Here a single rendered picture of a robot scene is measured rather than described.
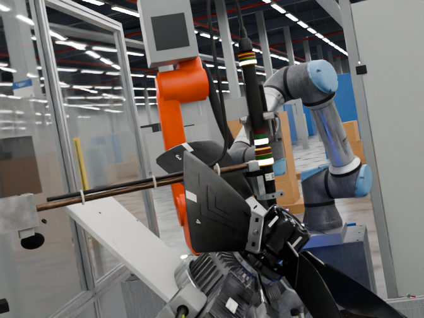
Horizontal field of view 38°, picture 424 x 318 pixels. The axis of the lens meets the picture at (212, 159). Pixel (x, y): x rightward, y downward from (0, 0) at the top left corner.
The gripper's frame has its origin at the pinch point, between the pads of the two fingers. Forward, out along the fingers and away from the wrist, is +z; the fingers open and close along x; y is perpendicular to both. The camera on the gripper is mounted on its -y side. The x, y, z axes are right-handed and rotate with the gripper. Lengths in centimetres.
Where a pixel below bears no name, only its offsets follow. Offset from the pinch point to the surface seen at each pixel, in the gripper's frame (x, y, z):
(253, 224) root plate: 2.9, 24.4, 14.0
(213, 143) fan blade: 13.4, 5.0, -10.9
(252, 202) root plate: 4.0, 20.8, 1.2
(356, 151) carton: -65, 72, -925
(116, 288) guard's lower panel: 70, 54, -67
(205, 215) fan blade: 9.9, 18.4, 31.5
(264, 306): 1.1, 38.2, 31.5
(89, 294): 70, 49, -41
